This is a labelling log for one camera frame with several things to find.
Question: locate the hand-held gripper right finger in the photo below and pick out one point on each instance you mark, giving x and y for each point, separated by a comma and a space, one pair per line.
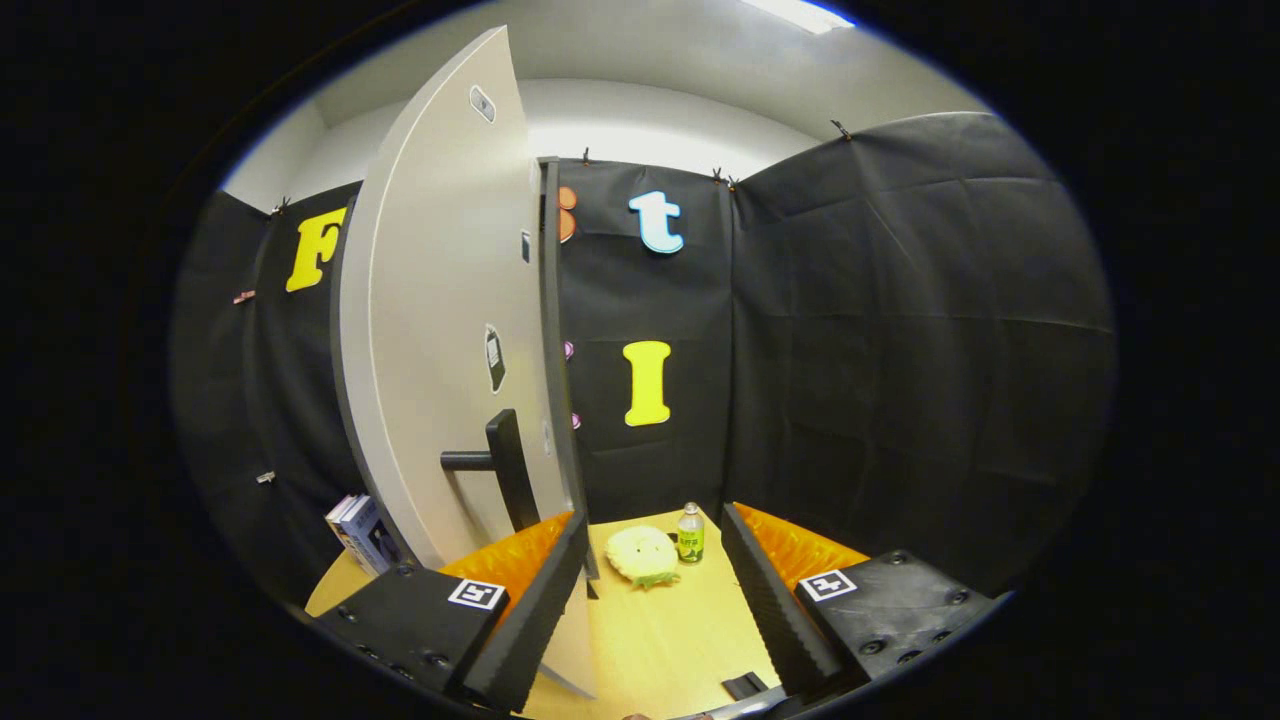
775, 620

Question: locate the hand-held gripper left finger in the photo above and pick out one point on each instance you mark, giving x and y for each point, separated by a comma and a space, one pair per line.
535, 620

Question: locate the small black object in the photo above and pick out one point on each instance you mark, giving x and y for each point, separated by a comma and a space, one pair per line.
745, 686

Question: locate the green drink bottle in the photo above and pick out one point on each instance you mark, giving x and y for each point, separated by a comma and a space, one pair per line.
690, 535

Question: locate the yellow plush toy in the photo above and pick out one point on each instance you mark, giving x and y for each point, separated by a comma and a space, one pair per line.
642, 556

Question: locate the white book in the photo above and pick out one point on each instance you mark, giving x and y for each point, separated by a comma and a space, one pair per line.
340, 520

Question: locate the black backdrop cloth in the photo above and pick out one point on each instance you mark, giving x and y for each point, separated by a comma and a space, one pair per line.
900, 350

